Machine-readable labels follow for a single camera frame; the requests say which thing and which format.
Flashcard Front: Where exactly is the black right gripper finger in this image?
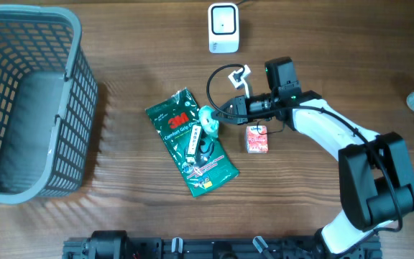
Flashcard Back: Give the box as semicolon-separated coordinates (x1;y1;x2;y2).
212;111;249;125
219;96;246;114

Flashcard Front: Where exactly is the mint green wipes pack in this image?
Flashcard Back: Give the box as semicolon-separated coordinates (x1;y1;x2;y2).
198;106;219;138

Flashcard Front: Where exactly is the red Kleenex tissue pack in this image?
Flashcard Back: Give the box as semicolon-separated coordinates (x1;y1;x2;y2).
245;125;269;153

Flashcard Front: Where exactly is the green 3M gloves package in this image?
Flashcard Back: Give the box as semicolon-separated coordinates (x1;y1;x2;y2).
146;88;239;197

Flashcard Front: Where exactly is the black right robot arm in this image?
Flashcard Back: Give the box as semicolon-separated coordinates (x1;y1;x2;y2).
213;57;414;258

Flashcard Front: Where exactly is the white barcode scanner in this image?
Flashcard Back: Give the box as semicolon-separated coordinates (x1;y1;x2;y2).
208;2;240;54

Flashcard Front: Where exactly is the grey plastic mesh basket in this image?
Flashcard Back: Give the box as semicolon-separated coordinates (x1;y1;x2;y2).
0;4;98;204

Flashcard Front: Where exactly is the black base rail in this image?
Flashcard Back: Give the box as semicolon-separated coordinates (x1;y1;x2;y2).
62;230;382;259

